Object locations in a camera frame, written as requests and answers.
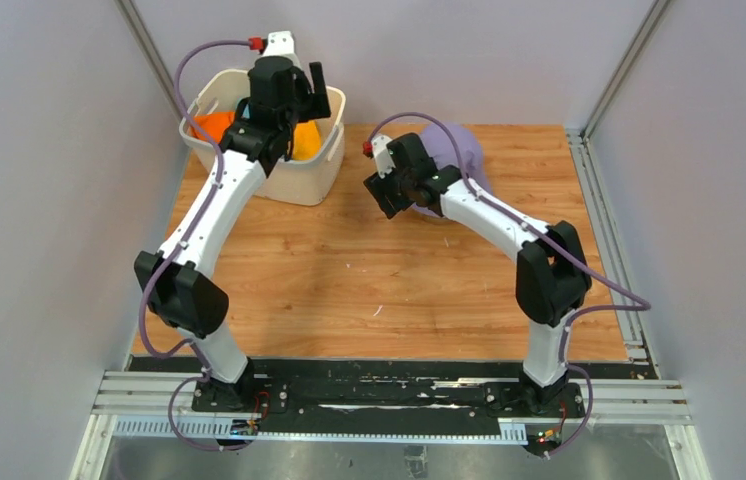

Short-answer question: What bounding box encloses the white plastic basket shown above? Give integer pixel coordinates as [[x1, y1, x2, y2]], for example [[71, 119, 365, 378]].
[[189, 69, 346, 206]]

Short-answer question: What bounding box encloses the purple bucket hat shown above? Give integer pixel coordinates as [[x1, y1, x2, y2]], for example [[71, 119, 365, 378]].
[[418, 123, 494, 195]]

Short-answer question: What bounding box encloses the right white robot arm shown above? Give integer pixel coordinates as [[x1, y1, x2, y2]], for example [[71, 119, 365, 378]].
[[363, 133, 592, 417]]

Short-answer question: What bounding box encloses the aluminium frame rail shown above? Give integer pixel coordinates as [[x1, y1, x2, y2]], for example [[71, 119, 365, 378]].
[[72, 372, 711, 479]]

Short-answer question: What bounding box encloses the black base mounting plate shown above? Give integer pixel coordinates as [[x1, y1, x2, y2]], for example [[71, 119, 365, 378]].
[[127, 355, 586, 439]]

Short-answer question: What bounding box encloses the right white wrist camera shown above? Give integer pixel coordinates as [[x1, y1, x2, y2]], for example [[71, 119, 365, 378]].
[[362, 134, 394, 178]]

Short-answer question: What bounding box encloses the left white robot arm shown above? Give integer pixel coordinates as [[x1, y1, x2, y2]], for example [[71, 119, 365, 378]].
[[134, 56, 331, 413]]

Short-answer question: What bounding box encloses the yellow bucket hat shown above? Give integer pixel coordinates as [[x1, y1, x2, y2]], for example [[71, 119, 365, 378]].
[[290, 120, 323, 161]]

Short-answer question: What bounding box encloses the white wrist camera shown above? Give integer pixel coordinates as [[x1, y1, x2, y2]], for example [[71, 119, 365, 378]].
[[362, 134, 394, 178], [261, 31, 301, 67]]

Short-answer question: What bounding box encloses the orange bucket hat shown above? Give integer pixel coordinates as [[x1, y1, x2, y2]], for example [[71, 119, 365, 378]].
[[189, 111, 235, 143]]

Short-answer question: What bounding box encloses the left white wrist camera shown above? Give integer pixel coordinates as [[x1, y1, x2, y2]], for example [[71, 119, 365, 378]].
[[261, 31, 301, 67]]

